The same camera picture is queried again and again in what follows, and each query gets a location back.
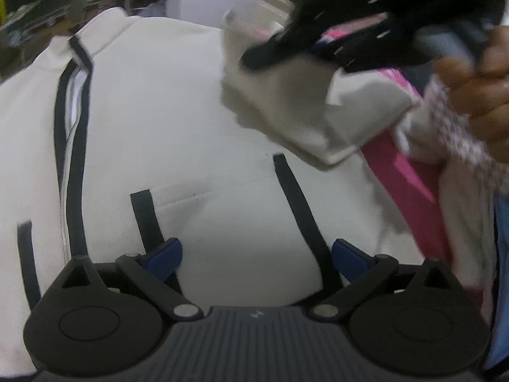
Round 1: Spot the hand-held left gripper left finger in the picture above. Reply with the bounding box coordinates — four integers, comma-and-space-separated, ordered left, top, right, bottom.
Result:
59, 237, 205, 321

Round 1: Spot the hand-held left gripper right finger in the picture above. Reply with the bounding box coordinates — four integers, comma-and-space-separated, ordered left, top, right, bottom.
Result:
311, 239, 466, 321

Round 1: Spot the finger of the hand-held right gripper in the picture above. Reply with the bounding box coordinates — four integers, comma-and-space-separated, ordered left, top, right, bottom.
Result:
314, 20, 422, 73
241, 0, 388, 71

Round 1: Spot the cream jacket with black trim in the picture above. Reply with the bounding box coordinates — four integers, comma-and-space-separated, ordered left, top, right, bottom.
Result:
0, 6, 428, 378

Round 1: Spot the person's right hand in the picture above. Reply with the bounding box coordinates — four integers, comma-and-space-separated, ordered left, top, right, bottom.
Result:
437, 26, 509, 164

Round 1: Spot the pink printed blanket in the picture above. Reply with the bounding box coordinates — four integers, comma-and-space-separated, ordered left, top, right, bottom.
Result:
250, 24, 496, 327

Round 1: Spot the pink checkered fleece garment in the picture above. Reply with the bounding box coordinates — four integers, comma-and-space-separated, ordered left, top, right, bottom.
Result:
398, 74, 509, 291

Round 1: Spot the blue cloth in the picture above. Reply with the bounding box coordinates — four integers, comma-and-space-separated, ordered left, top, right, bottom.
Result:
483, 195, 509, 371

